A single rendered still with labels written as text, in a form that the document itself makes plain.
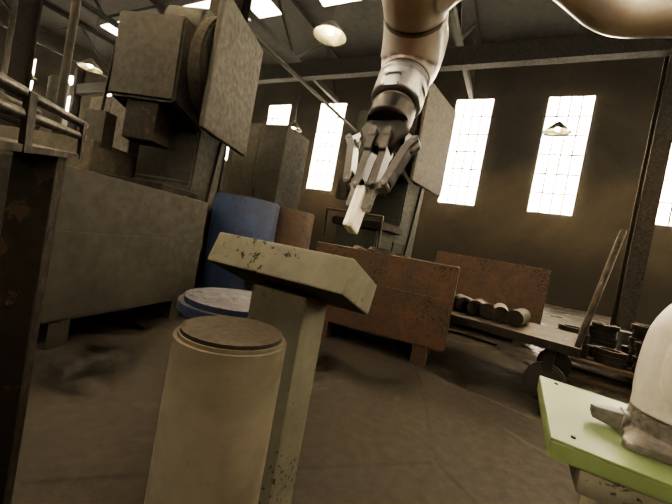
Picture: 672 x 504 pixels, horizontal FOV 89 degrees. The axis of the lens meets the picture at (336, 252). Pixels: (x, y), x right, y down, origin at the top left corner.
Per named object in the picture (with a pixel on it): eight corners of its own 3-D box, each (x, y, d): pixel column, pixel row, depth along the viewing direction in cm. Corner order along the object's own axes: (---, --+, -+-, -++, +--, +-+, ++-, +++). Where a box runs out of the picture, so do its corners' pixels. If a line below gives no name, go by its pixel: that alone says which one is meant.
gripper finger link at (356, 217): (366, 195, 55) (371, 195, 54) (353, 234, 53) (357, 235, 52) (361, 184, 52) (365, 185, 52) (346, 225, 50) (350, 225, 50)
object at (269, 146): (240, 267, 526) (263, 137, 521) (285, 277, 496) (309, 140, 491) (211, 267, 468) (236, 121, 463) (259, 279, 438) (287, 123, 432)
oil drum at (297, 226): (278, 300, 323) (295, 207, 320) (232, 286, 350) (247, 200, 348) (311, 296, 376) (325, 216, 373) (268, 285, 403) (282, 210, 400)
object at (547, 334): (590, 388, 221) (620, 242, 219) (589, 419, 170) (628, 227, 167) (419, 333, 293) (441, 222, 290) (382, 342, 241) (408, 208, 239)
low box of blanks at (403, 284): (446, 345, 268) (461, 262, 266) (440, 372, 200) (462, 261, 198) (336, 316, 300) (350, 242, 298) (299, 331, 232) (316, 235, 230)
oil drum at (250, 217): (232, 303, 276) (251, 194, 274) (183, 287, 303) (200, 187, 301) (277, 298, 329) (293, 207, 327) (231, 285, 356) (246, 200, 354)
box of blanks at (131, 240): (16, 359, 126) (49, 151, 124) (-136, 310, 143) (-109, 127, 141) (191, 313, 226) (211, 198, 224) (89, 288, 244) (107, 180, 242)
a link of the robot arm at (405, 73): (426, 55, 54) (416, 84, 52) (433, 100, 62) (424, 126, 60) (372, 60, 58) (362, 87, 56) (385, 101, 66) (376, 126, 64)
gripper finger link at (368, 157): (379, 125, 55) (371, 125, 56) (355, 183, 52) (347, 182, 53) (385, 141, 58) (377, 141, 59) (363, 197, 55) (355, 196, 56)
